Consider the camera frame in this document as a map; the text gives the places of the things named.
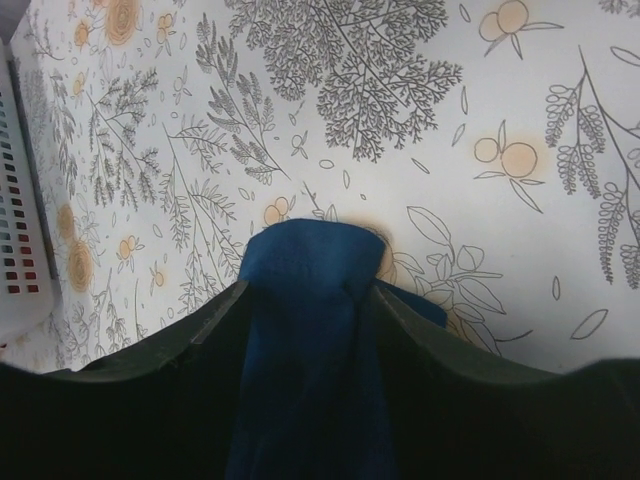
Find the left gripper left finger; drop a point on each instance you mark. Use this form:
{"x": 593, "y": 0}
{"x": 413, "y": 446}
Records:
{"x": 168, "y": 344}

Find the dark blue t shirt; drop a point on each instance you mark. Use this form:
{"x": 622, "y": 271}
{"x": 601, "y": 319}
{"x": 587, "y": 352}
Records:
{"x": 329, "y": 388}

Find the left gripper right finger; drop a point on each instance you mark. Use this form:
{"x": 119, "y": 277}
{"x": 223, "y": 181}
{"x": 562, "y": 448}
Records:
{"x": 417, "y": 322}

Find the white plastic basket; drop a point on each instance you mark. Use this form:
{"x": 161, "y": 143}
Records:
{"x": 27, "y": 294}

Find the floral table mat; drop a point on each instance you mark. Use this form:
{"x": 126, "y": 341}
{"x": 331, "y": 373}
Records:
{"x": 493, "y": 145}

